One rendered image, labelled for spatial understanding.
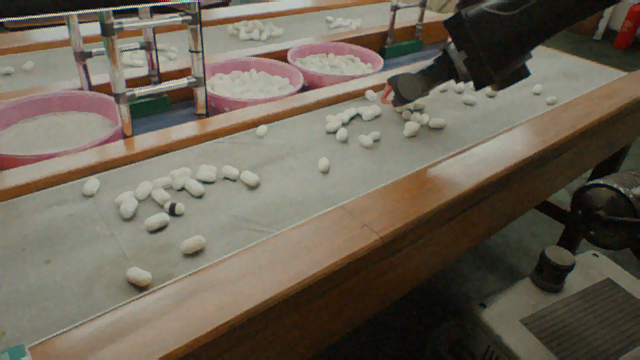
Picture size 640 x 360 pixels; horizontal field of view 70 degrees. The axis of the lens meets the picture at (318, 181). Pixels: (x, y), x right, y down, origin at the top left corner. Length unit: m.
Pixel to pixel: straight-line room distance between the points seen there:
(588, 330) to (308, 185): 0.64
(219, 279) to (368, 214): 0.25
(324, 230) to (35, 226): 0.42
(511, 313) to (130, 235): 0.75
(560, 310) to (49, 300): 0.93
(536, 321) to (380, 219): 0.47
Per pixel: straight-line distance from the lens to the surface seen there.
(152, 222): 0.71
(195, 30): 0.90
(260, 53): 1.32
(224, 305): 0.57
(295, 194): 0.77
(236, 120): 0.95
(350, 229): 0.67
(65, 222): 0.77
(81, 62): 1.11
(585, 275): 1.22
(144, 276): 0.63
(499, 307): 1.05
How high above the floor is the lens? 1.20
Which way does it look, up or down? 34 degrees down
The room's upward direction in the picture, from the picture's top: 5 degrees clockwise
